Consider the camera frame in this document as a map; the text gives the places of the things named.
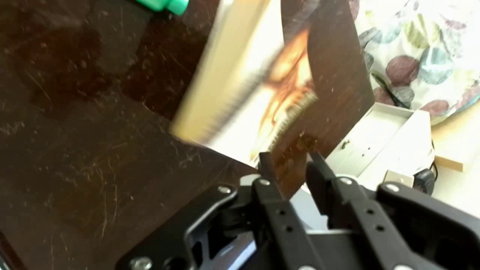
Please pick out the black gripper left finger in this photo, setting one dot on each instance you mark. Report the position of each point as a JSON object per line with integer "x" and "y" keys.
{"x": 280, "y": 234}

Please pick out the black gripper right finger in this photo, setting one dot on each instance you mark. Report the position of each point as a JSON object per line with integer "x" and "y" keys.
{"x": 347, "y": 205}

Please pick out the blue top book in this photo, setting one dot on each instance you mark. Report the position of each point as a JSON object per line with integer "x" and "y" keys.
{"x": 253, "y": 81}

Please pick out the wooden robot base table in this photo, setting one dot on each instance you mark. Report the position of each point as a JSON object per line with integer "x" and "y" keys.
{"x": 458, "y": 159}

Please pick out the floral bedspread bed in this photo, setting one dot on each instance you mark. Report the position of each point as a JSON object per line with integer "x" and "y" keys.
{"x": 422, "y": 54}

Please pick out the dark wooden dresser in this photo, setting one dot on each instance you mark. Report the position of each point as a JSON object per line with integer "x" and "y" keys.
{"x": 88, "y": 165}

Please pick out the green small bottle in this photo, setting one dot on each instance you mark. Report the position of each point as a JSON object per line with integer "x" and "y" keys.
{"x": 175, "y": 6}

